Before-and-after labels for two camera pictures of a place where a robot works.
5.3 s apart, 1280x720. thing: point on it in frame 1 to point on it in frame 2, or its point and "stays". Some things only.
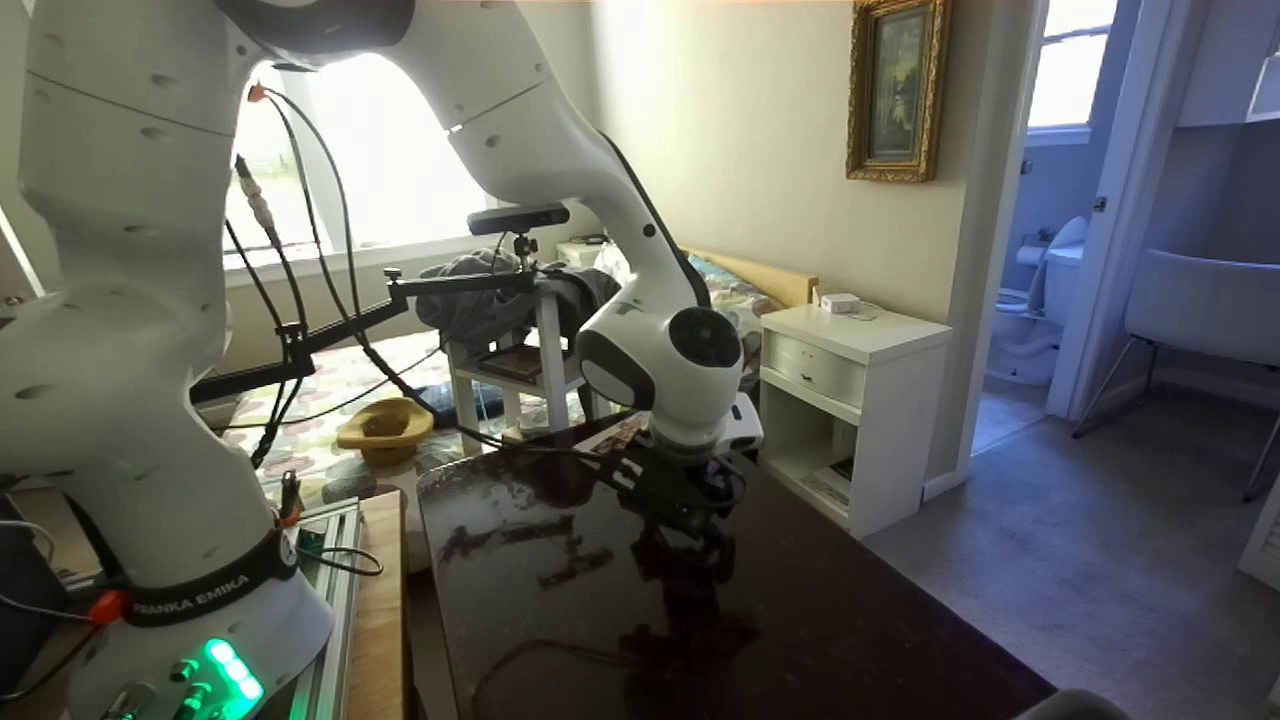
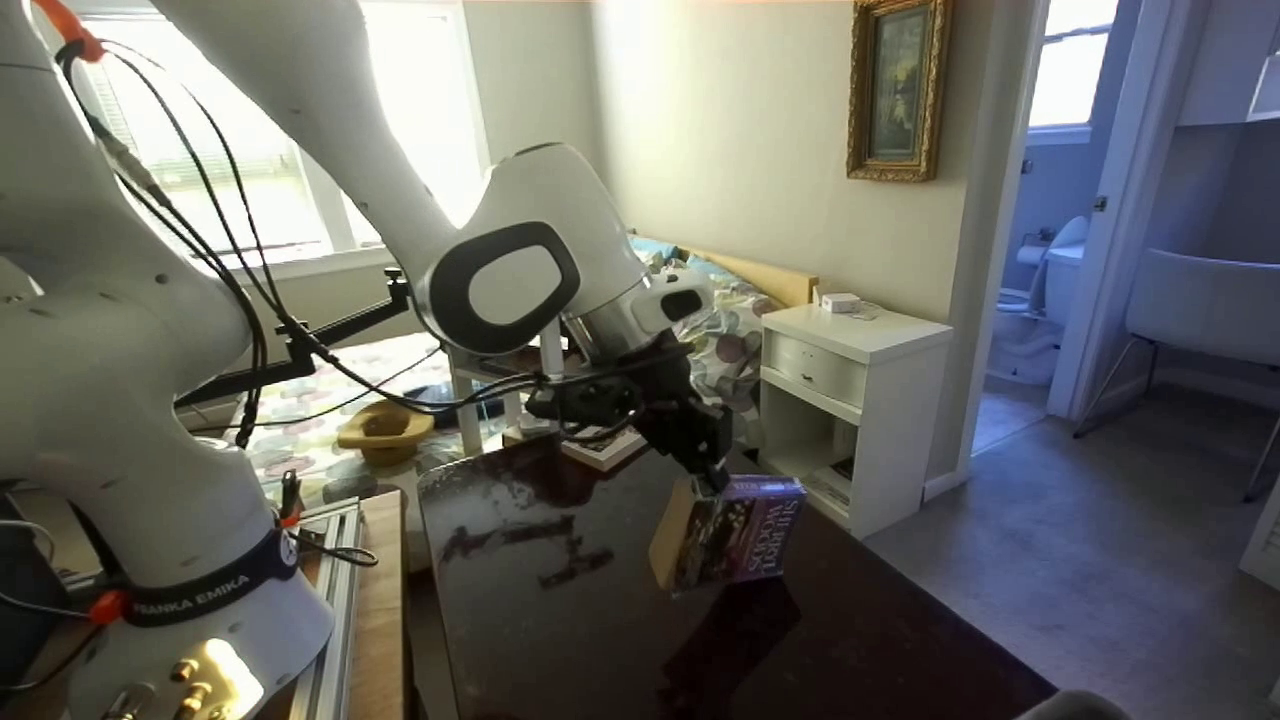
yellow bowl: x=387 y=430 stays
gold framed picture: x=896 y=52 stays
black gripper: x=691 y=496 to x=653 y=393
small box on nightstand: x=839 y=307 stays
